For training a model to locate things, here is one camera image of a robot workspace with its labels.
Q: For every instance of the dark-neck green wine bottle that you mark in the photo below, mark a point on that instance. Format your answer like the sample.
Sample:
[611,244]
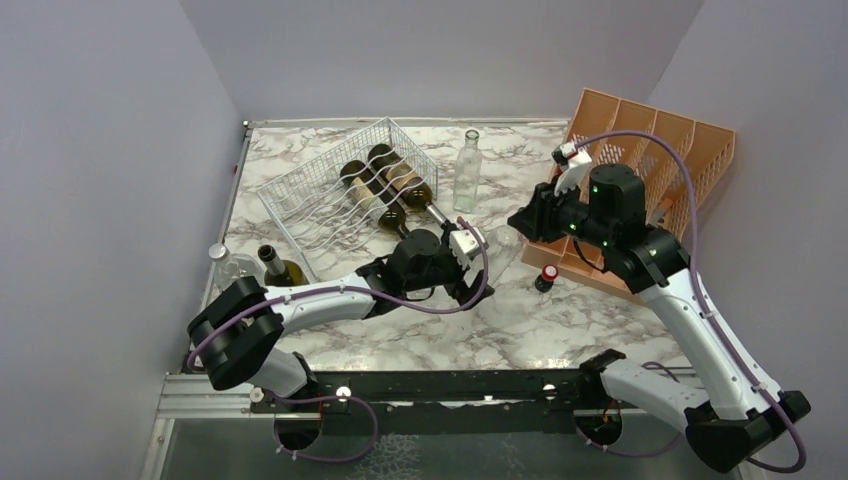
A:
[369,194]

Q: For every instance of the small red-cap black bottle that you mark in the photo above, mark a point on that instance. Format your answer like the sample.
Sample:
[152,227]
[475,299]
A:
[545,280]

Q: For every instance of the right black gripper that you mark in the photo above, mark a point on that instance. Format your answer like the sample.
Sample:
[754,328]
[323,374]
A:
[536,220]

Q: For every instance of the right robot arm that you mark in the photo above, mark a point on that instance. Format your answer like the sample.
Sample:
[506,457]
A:
[738,410]

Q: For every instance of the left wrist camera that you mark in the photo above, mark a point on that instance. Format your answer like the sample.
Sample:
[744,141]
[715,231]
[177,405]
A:
[466,245]

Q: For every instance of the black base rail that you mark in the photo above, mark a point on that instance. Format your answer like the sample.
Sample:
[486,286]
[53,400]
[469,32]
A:
[440,402]

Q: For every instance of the silver-neck green wine bottle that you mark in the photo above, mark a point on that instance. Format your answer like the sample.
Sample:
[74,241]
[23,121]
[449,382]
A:
[401,179]

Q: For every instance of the clear jar silver lid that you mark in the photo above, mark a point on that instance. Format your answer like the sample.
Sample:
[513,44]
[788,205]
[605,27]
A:
[229,267]

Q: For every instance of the clear textured glass bottle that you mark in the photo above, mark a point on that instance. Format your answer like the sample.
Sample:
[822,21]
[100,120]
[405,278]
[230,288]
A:
[504,245]

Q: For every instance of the clear square glass bottle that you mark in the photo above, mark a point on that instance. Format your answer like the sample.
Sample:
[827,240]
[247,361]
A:
[467,173]

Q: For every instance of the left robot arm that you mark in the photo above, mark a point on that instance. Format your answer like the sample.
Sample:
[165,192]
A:
[235,337]

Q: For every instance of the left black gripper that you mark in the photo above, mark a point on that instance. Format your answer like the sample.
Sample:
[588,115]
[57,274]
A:
[459,287]

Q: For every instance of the white wire wine rack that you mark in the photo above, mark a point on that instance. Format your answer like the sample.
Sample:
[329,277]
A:
[313,212]

